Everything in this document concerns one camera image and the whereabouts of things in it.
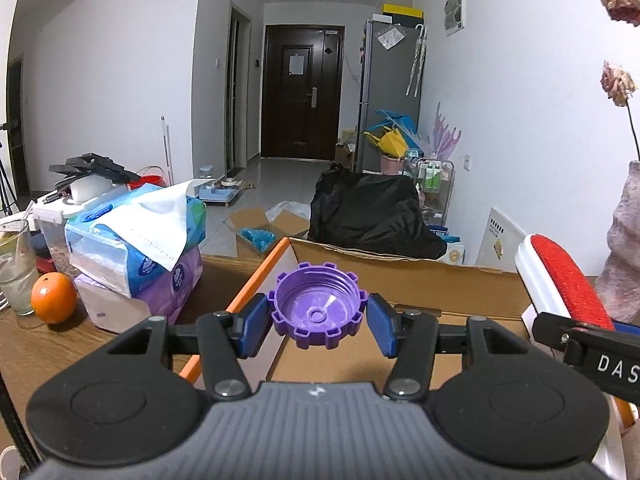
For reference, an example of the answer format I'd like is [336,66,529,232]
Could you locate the rolling cart with bottles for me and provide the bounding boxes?
[412,157,455,226]

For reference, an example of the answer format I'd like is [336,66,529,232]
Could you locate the purple feather decoration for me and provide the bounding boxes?
[429,102,462,161]

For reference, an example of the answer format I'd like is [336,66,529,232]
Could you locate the blue pet feeder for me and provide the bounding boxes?
[197,165,242,207]

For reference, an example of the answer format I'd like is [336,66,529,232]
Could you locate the open cardboard floor box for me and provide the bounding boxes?
[227,207,311,261]

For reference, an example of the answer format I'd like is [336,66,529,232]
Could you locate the red and white lint brush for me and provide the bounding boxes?
[515,233,617,332]

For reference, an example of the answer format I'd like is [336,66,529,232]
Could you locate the white leaning board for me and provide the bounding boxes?
[475,206,527,273]

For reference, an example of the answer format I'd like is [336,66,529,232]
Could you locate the blue and yellow bags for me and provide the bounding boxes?
[363,109,421,158]

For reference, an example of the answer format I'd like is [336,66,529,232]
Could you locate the clear plastic bag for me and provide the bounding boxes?
[376,25,407,51]

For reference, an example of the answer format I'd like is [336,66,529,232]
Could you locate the drinking glass with straw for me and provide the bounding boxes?
[0,220,40,317]

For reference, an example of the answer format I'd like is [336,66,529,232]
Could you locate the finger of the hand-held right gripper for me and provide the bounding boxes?
[532,312,640,366]

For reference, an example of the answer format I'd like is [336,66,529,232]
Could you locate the blue tissue pack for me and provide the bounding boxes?
[65,179,207,298]

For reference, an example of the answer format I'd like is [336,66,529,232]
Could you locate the side door frame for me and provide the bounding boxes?
[225,2,253,177]

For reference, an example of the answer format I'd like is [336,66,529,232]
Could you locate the black bag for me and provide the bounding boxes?
[307,164,448,261]

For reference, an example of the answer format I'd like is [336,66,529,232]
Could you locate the black plastic device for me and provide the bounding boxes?
[48,152,142,188]

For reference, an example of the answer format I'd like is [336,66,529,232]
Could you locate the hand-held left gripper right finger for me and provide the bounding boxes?
[367,293,533,403]

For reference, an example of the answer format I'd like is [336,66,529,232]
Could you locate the white mop pole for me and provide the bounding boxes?
[160,115,174,186]

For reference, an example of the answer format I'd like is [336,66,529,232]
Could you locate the purple tissue pack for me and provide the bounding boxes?
[75,247,204,334]

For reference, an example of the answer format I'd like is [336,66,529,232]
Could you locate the clear food container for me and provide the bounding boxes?
[32,187,118,281]

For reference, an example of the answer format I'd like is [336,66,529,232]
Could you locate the black cable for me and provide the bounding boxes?
[0,374,40,472]

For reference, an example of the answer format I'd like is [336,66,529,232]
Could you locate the pink textured vase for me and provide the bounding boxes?
[594,160,640,326]

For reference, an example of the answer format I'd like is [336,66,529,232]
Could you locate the orange fruit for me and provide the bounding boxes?
[31,271,79,325]

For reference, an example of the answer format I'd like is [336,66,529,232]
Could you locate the purple toothed bottle cap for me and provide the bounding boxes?
[267,261,370,350]

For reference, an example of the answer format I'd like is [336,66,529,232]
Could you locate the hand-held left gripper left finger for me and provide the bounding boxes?
[107,294,273,403]

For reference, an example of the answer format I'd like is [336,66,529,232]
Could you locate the grey refrigerator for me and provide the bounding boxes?
[356,19,424,175]

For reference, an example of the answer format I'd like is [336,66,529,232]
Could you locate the dark brown entrance door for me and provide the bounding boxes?
[260,24,346,163]

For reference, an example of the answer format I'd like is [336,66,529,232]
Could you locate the yellow and black box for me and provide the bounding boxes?
[382,4,425,26]

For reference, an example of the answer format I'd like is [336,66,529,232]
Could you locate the orange cardboard box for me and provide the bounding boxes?
[177,236,638,480]

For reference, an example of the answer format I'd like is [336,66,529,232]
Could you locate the hanging folded umbrellas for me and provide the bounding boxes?
[405,24,429,98]

